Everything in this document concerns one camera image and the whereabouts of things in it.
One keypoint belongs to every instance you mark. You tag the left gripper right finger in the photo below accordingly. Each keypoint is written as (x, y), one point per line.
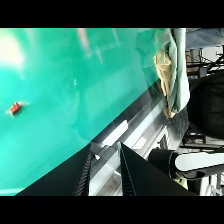
(143, 176)

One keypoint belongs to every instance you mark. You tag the pale green garment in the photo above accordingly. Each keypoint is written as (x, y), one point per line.
(176, 70)

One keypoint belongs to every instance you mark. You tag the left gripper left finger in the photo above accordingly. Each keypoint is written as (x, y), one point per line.
(66, 178)

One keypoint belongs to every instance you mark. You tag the yellow garment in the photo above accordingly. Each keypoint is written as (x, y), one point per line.
(164, 73)

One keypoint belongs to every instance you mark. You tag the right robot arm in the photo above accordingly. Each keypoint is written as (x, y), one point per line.
(193, 163)

